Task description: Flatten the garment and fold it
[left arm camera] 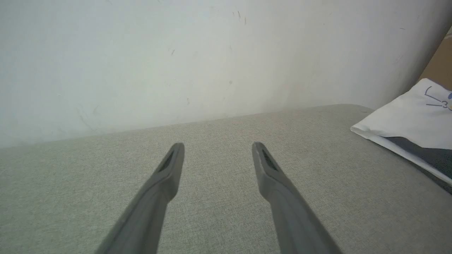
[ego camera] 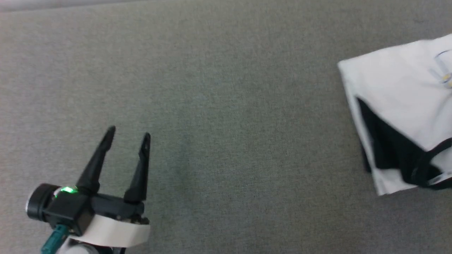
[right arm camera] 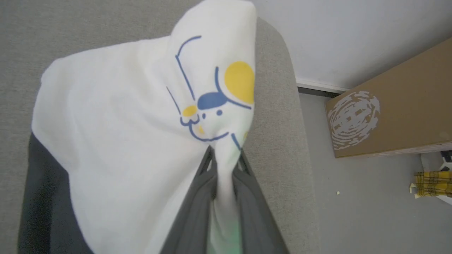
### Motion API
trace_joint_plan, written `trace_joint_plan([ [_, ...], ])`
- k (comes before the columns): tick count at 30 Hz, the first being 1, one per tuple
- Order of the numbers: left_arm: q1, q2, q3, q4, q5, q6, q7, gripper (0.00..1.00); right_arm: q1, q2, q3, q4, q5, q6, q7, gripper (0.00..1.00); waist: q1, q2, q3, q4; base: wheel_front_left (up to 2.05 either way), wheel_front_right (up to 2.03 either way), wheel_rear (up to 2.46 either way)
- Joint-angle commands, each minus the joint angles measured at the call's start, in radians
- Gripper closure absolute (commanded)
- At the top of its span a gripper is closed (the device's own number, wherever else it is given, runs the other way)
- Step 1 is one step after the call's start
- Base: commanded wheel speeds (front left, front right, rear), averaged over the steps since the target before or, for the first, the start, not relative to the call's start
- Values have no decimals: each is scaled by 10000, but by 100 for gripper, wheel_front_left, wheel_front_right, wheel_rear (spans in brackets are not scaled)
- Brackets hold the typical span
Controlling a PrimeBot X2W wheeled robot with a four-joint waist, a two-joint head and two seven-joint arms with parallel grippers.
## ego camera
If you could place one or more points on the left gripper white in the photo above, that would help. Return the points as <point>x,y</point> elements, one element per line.
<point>113,229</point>

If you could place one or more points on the white shirt with black sleeves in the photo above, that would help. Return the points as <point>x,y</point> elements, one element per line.
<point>399,81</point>

